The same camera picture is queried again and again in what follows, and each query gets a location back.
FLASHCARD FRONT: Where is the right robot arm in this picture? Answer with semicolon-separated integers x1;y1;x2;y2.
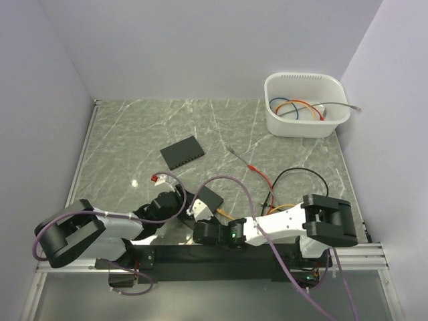
193;194;358;267

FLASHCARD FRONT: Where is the black ethernet cable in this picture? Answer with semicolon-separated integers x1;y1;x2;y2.
262;168;329;210

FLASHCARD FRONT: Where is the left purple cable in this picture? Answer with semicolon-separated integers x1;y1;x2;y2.
31;172;188;296

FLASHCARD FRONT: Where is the red cable in bin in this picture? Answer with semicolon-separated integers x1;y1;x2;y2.
290;99;326;120

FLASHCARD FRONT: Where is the grey cable in bin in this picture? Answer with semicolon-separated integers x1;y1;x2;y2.
279;102;362;118

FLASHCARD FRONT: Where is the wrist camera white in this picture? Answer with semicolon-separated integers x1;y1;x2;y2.
150;174;174;189
187;199;213;221

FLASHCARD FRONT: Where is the black base beam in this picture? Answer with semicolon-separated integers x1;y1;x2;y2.
94;243;318;289

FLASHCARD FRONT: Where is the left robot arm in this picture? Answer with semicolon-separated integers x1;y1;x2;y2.
34;184;194;269

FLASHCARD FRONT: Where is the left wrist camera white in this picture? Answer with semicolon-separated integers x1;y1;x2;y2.
150;174;174;189

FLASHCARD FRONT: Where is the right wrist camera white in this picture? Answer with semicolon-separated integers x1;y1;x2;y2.
187;199;213;221

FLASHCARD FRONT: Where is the orange cable in bin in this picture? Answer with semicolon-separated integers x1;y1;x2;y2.
274;100;324;120

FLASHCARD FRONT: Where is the blue cable in bin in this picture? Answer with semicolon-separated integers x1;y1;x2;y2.
270;97;300;120

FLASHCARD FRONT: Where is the red ethernet cable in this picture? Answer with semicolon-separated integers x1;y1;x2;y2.
246;163;277;215

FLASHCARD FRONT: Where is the grey ethernet cable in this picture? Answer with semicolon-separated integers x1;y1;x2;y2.
227;144;277;201

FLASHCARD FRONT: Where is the white plastic bin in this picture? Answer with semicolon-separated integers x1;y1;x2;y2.
264;72;351;138

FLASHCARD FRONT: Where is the yellow ethernet cable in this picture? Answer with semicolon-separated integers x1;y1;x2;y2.
216;203;297;221

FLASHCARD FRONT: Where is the black network switch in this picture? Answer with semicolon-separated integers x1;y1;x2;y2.
178;187;224;223
160;136;205;171

